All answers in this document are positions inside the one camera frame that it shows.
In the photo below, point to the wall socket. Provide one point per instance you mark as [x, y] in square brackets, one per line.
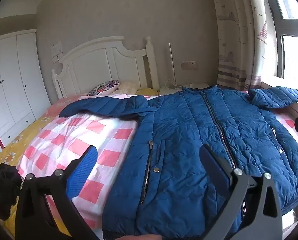
[189, 65]

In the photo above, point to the yellow floral bed sheet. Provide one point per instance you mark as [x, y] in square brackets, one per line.
[26, 135]

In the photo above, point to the blue puffer jacket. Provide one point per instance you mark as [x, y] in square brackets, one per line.
[189, 130]

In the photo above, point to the colourful patterned pillow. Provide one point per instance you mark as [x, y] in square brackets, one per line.
[104, 87]

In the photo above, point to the window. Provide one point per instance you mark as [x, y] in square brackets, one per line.
[291, 30]

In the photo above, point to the person's orange clothing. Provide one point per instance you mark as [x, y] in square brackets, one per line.
[144, 237]

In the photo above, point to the white wardrobe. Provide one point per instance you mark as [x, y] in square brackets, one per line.
[11, 80]

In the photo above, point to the printed curtain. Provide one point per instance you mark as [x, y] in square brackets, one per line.
[239, 42]

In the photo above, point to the white bedside table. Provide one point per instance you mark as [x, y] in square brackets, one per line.
[199, 85]

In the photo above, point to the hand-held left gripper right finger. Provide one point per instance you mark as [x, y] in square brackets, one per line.
[214, 170]

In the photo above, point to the black cloth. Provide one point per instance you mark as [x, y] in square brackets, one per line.
[4, 187]

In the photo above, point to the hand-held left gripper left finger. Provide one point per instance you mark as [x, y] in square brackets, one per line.
[81, 172]

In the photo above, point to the white bed headboard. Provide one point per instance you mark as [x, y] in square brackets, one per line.
[94, 62]

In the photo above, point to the cream plush cushion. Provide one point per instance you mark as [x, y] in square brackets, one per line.
[127, 87]

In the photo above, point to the pink white checked blanket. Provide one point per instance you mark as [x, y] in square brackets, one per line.
[89, 135]

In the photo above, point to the wall switch panel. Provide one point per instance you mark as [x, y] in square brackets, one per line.
[57, 58]

